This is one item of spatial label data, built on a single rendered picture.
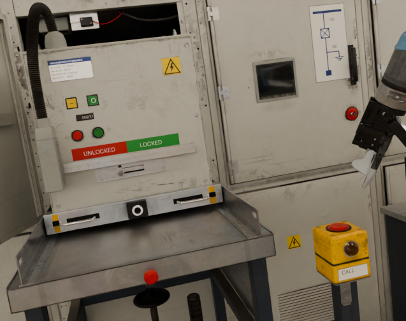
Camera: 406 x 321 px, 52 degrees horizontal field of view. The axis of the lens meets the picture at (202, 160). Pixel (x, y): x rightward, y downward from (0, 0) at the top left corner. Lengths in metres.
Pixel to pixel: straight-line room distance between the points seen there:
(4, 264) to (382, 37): 1.75
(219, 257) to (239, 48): 0.92
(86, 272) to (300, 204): 1.06
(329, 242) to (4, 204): 1.06
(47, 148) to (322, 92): 1.12
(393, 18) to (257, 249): 1.28
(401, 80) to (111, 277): 0.78
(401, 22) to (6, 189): 1.68
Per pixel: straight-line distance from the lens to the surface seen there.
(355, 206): 1.93
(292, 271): 1.88
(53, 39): 1.33
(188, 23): 1.67
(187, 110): 1.29
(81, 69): 1.28
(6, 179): 1.55
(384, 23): 1.98
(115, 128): 1.27
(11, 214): 1.56
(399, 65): 1.02
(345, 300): 0.93
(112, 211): 1.29
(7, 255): 1.72
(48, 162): 1.18
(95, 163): 1.24
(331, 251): 0.86
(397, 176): 2.03
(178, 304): 1.81
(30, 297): 1.03
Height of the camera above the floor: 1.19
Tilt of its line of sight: 8 degrees down
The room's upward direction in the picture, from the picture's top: 8 degrees counter-clockwise
